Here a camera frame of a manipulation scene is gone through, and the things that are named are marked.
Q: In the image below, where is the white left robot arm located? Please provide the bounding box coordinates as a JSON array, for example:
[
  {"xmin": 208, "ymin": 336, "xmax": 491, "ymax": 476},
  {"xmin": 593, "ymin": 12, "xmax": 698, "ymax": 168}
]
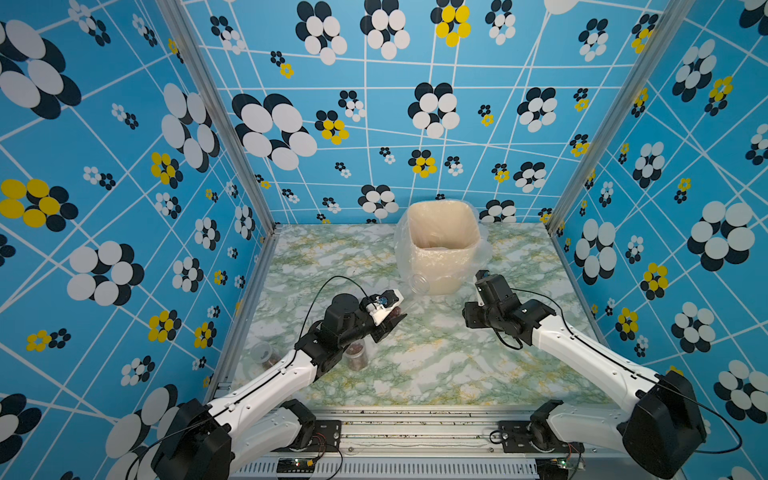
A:
[{"xmin": 151, "ymin": 289, "xmax": 406, "ymax": 479}]

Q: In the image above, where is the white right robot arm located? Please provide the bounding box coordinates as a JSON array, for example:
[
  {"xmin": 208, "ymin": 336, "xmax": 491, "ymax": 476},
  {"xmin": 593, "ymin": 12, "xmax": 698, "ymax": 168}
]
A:
[{"xmin": 462, "ymin": 270, "xmax": 707, "ymax": 479}]

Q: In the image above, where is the clear jar with dried flowers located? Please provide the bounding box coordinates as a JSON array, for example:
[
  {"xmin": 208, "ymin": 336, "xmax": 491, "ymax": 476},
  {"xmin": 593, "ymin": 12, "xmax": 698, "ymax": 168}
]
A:
[{"xmin": 344, "ymin": 340, "xmax": 369, "ymax": 371}]

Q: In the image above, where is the clear plastic bin liner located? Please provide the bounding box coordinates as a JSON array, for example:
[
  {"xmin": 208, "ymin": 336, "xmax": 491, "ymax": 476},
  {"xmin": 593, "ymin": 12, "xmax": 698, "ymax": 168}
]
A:
[{"xmin": 394, "ymin": 202, "xmax": 492, "ymax": 296}]

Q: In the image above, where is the cream plastic trash bin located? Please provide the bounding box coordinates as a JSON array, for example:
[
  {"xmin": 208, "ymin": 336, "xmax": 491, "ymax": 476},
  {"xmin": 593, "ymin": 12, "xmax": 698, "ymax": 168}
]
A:
[{"xmin": 406, "ymin": 199, "xmax": 482, "ymax": 296}]

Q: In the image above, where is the left green circuit board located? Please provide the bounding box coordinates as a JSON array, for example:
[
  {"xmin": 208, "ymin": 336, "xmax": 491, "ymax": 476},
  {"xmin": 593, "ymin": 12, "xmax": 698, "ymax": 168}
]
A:
[{"xmin": 276, "ymin": 458, "xmax": 317, "ymax": 476}]

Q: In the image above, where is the green circuit board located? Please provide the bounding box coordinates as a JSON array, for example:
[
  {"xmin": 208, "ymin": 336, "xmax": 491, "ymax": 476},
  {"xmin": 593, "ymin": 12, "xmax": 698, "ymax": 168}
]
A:
[
  {"xmin": 536, "ymin": 459, "xmax": 578, "ymax": 480},
  {"xmin": 276, "ymin": 458, "xmax": 317, "ymax": 476}
]

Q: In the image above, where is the right green circuit board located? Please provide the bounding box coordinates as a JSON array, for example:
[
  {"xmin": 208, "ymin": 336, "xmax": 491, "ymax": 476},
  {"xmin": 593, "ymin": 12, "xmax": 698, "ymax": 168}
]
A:
[{"xmin": 536, "ymin": 459, "xmax": 578, "ymax": 480}]

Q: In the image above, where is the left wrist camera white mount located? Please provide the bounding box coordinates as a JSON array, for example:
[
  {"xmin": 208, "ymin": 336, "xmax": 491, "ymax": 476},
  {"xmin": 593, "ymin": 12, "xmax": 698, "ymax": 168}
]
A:
[{"xmin": 360, "ymin": 289, "xmax": 404, "ymax": 326}]

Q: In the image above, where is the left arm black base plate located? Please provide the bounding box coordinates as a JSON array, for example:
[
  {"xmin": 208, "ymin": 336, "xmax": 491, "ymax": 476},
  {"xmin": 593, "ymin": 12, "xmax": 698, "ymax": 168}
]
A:
[{"xmin": 274, "ymin": 419, "xmax": 342, "ymax": 453}]

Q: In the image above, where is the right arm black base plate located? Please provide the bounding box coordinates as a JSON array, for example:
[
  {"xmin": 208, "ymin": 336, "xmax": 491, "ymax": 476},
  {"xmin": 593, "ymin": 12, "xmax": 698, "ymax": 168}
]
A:
[{"xmin": 489, "ymin": 421, "xmax": 585, "ymax": 456}]

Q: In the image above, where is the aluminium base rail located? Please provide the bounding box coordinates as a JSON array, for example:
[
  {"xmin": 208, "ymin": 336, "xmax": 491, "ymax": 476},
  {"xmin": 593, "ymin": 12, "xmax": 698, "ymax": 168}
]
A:
[{"xmin": 161, "ymin": 405, "xmax": 688, "ymax": 480}]

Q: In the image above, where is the aluminium frame post left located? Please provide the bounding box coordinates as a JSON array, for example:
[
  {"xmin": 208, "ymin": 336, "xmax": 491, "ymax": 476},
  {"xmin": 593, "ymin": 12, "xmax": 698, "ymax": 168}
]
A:
[{"xmin": 157, "ymin": 0, "xmax": 276, "ymax": 239}]

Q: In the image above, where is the aluminium frame post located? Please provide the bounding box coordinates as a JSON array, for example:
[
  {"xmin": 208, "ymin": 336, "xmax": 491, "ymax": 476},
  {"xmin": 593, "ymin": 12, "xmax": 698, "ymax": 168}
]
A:
[
  {"xmin": 547, "ymin": 0, "xmax": 695, "ymax": 238},
  {"xmin": 157, "ymin": 0, "xmax": 276, "ymax": 239}
]

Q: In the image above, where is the aluminium frame post right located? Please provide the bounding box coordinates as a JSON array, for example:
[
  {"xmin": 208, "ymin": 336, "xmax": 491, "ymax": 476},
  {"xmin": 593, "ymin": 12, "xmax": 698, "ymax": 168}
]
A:
[{"xmin": 547, "ymin": 0, "xmax": 695, "ymax": 238}]

